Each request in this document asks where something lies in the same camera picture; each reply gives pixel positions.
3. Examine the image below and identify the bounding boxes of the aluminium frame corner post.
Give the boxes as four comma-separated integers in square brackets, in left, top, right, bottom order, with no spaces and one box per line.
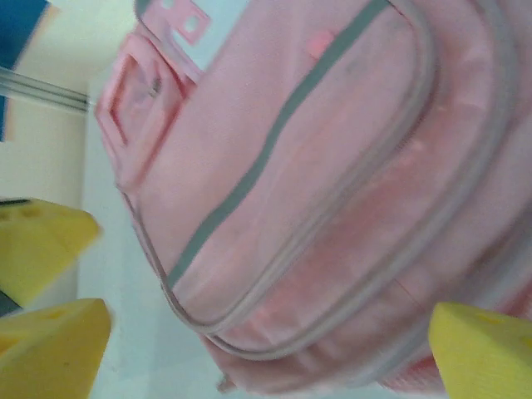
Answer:
[0,67,91,114]

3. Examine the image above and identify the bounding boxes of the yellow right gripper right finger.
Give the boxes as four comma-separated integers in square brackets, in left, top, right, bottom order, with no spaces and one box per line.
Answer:
[427,302,532,399]

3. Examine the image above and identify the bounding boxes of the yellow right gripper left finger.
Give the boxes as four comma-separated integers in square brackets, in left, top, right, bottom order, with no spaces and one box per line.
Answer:
[0,298,114,399]

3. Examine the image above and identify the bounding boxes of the pink student backpack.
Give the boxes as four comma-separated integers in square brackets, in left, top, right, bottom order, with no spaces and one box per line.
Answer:
[94,0,532,399]

